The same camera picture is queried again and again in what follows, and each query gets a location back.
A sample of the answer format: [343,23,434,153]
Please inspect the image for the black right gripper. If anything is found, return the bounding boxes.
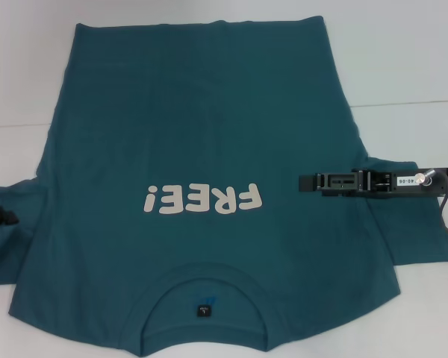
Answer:
[298,166,448,201]

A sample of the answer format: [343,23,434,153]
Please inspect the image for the teal t-shirt with FREE print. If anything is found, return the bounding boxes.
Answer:
[0,14,448,358]

